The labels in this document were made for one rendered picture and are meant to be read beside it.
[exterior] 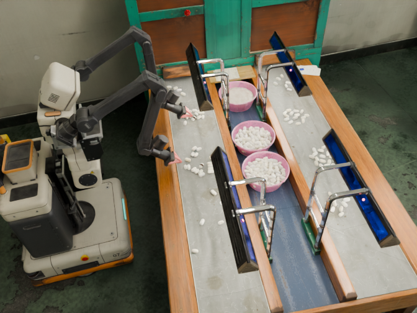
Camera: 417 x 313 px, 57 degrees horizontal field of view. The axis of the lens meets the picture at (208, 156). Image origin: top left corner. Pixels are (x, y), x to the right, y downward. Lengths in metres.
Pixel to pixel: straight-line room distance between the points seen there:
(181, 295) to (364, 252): 0.87
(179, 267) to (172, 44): 1.57
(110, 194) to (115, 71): 1.40
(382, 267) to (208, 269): 0.79
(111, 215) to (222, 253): 1.04
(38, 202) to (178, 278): 0.88
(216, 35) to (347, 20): 1.88
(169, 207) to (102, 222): 0.76
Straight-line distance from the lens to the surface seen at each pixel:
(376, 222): 1.69
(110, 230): 2.65
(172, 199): 2.09
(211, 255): 1.91
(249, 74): 2.87
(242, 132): 2.45
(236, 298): 1.81
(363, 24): 4.48
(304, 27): 2.98
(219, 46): 2.86
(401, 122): 3.91
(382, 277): 1.97
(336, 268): 1.90
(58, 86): 1.96
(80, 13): 3.54
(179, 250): 1.91
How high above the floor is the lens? 2.40
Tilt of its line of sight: 46 degrees down
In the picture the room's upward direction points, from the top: 4 degrees counter-clockwise
